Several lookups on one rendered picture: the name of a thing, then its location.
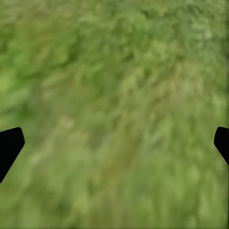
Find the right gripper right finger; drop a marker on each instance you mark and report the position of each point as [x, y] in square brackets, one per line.
[221, 141]

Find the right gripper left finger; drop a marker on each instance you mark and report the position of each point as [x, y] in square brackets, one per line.
[11, 143]

